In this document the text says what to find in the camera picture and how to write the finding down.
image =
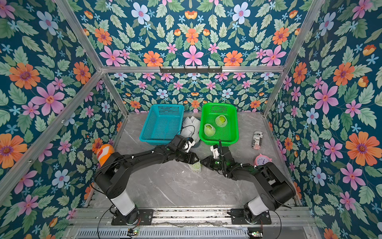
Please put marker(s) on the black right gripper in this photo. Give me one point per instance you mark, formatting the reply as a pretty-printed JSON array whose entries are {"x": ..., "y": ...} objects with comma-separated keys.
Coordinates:
[{"x": 209, "y": 163}]

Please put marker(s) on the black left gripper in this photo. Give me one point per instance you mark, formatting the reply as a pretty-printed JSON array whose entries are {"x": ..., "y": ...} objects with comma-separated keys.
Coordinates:
[{"x": 191, "y": 160}]

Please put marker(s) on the white foam net sleeve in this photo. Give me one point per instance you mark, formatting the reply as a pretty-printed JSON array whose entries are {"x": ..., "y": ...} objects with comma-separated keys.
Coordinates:
[
  {"x": 209, "y": 130},
  {"x": 196, "y": 167},
  {"x": 216, "y": 120}
]

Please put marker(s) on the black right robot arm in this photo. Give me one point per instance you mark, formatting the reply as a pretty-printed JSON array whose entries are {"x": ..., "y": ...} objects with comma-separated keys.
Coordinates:
[{"x": 273, "y": 188}]

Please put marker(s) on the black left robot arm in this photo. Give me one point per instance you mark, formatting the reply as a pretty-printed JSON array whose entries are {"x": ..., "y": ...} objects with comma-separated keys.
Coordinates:
[{"x": 115, "y": 169}]

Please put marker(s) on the grey bin of nets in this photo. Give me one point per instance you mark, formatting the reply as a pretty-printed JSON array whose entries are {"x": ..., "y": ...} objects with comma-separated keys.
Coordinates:
[{"x": 197, "y": 144}]

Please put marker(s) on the pile of white foam nets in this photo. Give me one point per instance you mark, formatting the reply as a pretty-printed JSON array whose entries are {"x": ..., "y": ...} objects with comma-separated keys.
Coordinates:
[{"x": 191, "y": 128}]

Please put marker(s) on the bright green plastic basket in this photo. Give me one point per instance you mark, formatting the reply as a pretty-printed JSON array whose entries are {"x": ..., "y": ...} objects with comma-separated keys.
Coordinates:
[{"x": 210, "y": 133}]

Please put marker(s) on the striped drink can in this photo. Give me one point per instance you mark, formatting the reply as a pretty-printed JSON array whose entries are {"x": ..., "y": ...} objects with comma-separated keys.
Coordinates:
[{"x": 257, "y": 140}]

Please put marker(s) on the teal plastic basket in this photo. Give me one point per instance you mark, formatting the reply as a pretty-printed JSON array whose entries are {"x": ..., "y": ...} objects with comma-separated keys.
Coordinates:
[{"x": 162, "y": 124}]

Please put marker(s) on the pink alarm clock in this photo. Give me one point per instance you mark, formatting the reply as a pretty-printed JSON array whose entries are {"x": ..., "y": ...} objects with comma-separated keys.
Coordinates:
[{"x": 262, "y": 160}]

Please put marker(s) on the orange clownfish toy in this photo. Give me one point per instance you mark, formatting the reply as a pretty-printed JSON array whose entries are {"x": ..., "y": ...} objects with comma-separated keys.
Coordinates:
[{"x": 103, "y": 153}]

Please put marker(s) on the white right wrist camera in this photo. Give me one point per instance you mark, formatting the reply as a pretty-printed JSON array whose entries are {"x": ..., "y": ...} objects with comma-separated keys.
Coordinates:
[{"x": 215, "y": 151}]

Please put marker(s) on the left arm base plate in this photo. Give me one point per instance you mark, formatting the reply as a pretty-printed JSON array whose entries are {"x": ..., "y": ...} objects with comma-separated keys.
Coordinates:
[{"x": 143, "y": 217}]

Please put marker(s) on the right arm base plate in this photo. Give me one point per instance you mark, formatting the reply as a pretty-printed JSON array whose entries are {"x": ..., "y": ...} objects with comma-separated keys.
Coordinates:
[{"x": 241, "y": 216}]

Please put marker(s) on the black hook rail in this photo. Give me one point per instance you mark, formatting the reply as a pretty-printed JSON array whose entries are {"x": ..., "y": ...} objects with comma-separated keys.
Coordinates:
[{"x": 186, "y": 70}]

